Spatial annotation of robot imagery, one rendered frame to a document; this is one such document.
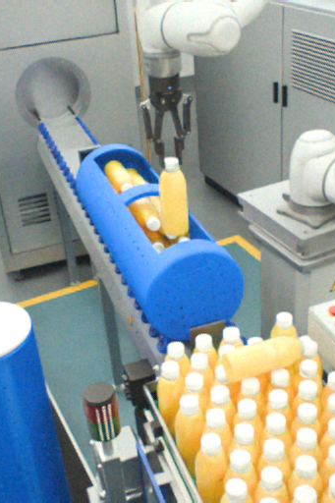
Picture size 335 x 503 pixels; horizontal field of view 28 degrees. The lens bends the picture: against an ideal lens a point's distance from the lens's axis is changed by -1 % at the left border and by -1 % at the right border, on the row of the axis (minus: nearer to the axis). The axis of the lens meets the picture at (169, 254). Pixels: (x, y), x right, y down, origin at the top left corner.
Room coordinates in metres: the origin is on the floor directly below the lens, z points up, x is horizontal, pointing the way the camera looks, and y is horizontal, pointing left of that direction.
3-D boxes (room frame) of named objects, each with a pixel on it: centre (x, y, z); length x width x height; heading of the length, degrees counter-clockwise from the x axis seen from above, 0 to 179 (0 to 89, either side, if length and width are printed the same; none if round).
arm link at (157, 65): (1.60, -0.02, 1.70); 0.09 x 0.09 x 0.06
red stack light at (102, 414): (0.95, 0.15, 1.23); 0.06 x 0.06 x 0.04
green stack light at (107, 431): (0.95, 0.15, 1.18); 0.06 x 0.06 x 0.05
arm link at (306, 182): (1.95, -0.49, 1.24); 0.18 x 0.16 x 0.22; 35
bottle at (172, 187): (1.60, -0.02, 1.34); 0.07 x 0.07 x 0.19
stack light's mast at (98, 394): (0.95, 0.15, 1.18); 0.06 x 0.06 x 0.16
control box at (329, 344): (1.31, -0.42, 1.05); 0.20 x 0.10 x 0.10; 17
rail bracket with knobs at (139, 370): (1.32, 0.10, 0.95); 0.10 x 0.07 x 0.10; 107
